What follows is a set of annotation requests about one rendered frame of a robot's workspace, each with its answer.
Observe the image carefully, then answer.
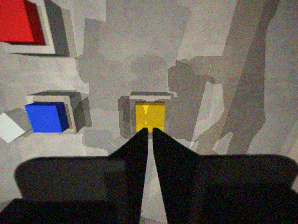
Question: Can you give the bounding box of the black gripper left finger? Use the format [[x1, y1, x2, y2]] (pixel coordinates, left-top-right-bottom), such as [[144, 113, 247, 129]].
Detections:
[[14, 127, 148, 224]]

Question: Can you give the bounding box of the red button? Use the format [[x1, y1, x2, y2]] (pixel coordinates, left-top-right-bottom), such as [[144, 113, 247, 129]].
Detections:
[[0, 0, 70, 56]]

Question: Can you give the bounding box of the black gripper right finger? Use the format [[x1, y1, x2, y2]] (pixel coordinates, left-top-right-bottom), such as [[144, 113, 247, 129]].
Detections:
[[152, 127, 298, 224]]

